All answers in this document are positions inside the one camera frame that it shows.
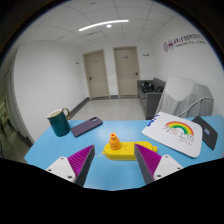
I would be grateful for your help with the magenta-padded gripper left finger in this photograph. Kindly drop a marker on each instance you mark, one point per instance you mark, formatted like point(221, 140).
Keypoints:
point(63, 168)

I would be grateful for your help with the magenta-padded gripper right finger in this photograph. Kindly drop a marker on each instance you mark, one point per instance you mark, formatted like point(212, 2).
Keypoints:
point(165, 166)

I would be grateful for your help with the orange charger plug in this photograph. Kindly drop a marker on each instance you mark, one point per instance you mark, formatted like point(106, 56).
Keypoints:
point(115, 142)

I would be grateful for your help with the yellow power strip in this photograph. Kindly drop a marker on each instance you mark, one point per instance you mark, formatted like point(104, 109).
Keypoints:
point(128, 151)

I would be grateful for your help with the dark green mug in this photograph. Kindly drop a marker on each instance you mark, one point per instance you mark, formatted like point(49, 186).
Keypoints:
point(59, 125)

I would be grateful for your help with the purple smartphone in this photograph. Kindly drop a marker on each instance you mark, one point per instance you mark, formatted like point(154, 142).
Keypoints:
point(86, 126)

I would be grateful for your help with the black notebook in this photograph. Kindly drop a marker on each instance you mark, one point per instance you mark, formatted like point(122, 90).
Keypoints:
point(206, 131)

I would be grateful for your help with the grey sofa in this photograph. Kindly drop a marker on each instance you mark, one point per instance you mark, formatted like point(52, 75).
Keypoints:
point(150, 101)

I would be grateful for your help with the grey cloth-covered furniture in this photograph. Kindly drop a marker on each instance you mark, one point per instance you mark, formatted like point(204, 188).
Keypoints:
point(186, 98)

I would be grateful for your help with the black bag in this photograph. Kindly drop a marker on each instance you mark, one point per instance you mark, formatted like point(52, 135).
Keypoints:
point(150, 87)

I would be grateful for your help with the beige door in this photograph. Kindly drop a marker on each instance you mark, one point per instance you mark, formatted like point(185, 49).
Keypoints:
point(126, 71)
point(96, 75)

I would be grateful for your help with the long ceiling light strip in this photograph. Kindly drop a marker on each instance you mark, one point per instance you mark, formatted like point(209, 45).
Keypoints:
point(103, 24)

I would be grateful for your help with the round ceiling light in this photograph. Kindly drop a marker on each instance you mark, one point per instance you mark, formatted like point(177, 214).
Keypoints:
point(109, 25)

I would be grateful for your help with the wall lettering sign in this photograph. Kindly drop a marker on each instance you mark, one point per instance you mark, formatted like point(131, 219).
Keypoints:
point(183, 40)

